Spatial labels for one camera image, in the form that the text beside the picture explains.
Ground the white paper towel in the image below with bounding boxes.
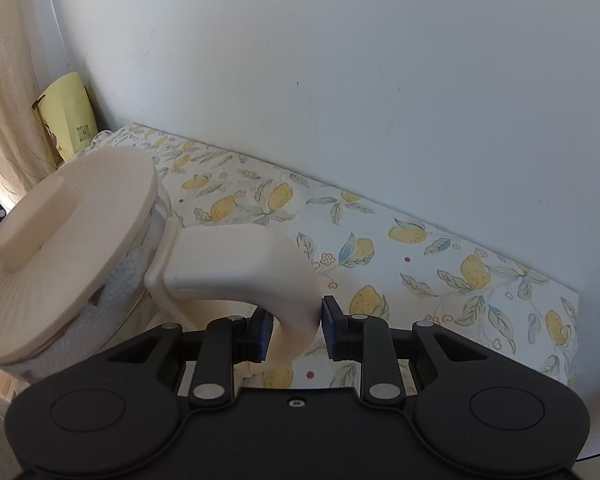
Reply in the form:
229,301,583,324
27,247,156,378

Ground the glass jar with cream handle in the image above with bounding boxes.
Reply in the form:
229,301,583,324
0,192,323,386

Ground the cream jar lid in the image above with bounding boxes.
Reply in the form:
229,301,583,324
0,146,159,363

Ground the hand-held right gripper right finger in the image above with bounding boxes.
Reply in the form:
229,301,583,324
322,296,548,407

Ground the beige curtain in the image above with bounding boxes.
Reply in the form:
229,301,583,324
0,0,68,241

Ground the lemon print tablecloth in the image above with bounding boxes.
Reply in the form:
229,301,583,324
87,122,579,391

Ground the yellow-green paper bag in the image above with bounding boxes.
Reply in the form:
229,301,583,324
31,72,98,168

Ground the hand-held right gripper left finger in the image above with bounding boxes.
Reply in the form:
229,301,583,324
50,309,272,409

